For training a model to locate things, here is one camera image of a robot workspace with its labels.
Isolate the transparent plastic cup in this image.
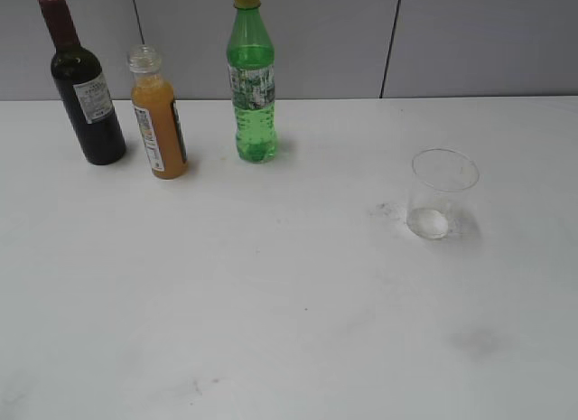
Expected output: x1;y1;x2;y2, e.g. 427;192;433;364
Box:
406;148;480;240

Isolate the NFC orange juice bottle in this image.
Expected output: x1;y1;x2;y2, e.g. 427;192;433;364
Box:
127;44;188;180

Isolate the green plastic soda bottle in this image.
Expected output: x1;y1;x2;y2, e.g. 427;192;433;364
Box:
227;0;277;163

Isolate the dark red wine bottle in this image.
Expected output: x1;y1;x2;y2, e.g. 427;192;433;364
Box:
38;0;126;165

